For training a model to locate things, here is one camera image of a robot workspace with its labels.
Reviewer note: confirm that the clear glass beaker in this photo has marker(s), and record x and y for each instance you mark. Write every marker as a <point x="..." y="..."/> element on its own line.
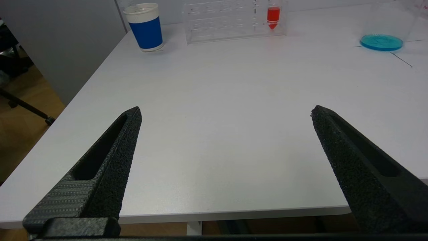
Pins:
<point x="381" y="42"/>

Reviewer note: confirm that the red pigment clear test tube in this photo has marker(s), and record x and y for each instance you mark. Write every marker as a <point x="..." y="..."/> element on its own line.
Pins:
<point x="273" y="16"/>

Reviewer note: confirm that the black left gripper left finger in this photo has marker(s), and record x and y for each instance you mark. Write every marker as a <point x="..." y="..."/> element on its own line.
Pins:
<point x="107" y="187"/>

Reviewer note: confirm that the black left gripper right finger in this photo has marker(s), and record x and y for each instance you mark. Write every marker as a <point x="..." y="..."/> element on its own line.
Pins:
<point x="367" y="187"/>

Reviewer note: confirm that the clear acrylic test tube rack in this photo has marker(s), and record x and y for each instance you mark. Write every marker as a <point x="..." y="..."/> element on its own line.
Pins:
<point x="220" y="21"/>

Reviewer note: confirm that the white table leg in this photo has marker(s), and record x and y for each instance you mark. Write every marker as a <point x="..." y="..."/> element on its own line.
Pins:
<point x="194" y="228"/>

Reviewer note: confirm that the white paper cup blue sleeve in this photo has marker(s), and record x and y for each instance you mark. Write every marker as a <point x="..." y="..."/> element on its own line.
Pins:
<point x="147" y="33"/>

